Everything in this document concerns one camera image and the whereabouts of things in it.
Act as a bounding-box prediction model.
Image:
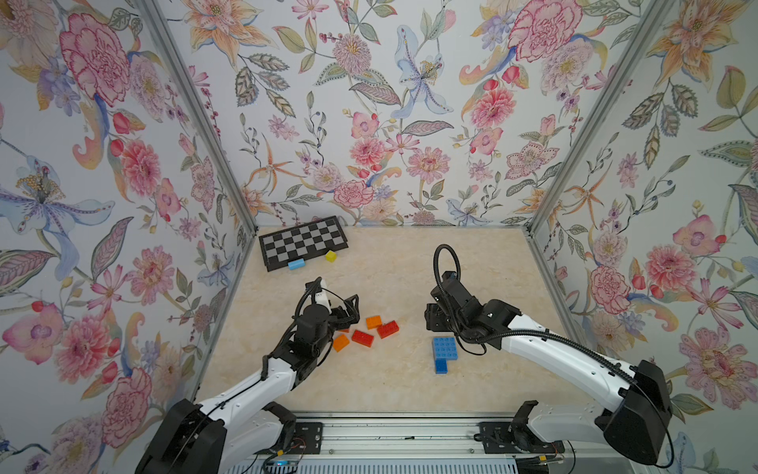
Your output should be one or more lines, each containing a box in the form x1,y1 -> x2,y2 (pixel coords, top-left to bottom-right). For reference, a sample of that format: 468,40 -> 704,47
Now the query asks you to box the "aluminium rail frame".
218,413 -> 659,474

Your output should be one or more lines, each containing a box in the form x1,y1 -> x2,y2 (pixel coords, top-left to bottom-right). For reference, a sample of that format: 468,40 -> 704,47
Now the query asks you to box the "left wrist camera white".
313,280 -> 333,312

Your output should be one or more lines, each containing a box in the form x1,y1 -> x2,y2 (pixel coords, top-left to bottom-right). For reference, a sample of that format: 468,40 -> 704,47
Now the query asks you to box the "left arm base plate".
257,422 -> 324,455

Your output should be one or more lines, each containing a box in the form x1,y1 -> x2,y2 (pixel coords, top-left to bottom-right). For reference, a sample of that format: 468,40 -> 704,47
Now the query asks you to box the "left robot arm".
135,278 -> 360,473

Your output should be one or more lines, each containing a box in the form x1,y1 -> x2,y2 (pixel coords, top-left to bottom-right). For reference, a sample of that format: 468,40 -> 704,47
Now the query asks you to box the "small orange lego brick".
365,315 -> 383,330

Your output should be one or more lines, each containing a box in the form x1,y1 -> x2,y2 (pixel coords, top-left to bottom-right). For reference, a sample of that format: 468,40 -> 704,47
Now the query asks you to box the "light blue cylinder block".
287,259 -> 306,271

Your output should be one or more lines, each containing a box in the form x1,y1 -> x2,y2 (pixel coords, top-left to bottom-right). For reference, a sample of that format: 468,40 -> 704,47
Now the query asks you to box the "black grey chessboard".
259,216 -> 349,272

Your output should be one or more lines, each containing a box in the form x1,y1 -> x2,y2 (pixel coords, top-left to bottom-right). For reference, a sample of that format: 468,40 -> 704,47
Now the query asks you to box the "red lego brick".
377,321 -> 400,339
351,330 -> 375,348

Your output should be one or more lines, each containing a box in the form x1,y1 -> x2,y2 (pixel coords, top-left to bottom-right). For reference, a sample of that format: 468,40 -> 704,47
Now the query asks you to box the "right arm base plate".
475,422 -> 566,454

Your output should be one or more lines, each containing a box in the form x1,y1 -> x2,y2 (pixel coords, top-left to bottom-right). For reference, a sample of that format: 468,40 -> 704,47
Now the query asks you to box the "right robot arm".
424,272 -> 673,465

